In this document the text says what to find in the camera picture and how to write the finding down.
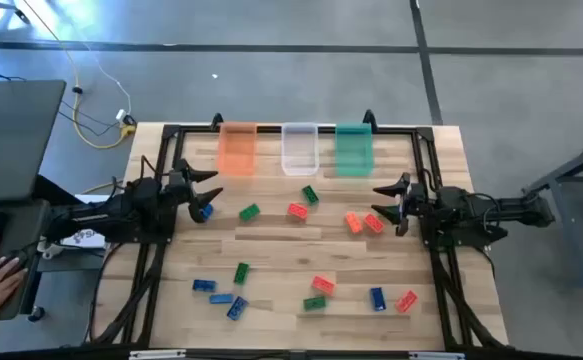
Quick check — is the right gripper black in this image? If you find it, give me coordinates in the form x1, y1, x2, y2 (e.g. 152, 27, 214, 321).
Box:
372, 172, 426, 238

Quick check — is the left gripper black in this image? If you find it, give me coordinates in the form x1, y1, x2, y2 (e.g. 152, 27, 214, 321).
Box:
168, 158, 225, 225

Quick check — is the red toy brick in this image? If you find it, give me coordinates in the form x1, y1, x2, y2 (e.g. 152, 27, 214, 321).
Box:
344, 211, 364, 235
362, 212, 386, 235
311, 274, 338, 297
286, 201, 310, 222
394, 289, 420, 315

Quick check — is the green toy brick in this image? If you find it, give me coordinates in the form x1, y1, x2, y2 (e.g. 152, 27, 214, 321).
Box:
238, 202, 262, 223
233, 261, 251, 287
302, 295, 328, 313
300, 184, 321, 207

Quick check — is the translucent orange plastic bin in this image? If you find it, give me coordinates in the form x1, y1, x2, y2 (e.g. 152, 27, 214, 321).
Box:
217, 121, 259, 177

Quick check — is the translucent teal plastic bin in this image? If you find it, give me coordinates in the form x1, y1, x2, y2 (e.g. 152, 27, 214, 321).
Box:
334, 122, 375, 178

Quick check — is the clear plastic bin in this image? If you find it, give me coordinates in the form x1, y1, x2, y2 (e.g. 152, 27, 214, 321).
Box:
280, 122, 320, 177

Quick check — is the white printed box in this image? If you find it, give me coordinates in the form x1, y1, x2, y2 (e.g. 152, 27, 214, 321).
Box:
60, 194, 110, 250

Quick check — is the white mug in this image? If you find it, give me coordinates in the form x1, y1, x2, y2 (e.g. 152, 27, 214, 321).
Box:
38, 237, 65, 260

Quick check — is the black side desk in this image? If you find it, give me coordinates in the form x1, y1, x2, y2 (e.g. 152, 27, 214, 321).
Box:
0, 197, 52, 322

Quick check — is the grey laptop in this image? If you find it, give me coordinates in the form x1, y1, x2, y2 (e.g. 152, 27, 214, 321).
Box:
0, 78, 67, 203

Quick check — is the yellow cable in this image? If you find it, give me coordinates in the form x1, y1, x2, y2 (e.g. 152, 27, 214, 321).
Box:
20, 0, 137, 150

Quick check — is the white cable with adapter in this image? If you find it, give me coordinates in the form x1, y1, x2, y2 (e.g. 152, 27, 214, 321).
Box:
80, 39, 133, 124

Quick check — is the black cable bundle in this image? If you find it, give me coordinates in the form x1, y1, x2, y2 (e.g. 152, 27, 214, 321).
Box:
428, 247, 505, 349
88, 242, 170, 346

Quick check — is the grey metal table frame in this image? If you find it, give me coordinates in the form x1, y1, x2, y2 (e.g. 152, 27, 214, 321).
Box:
520, 134, 583, 294

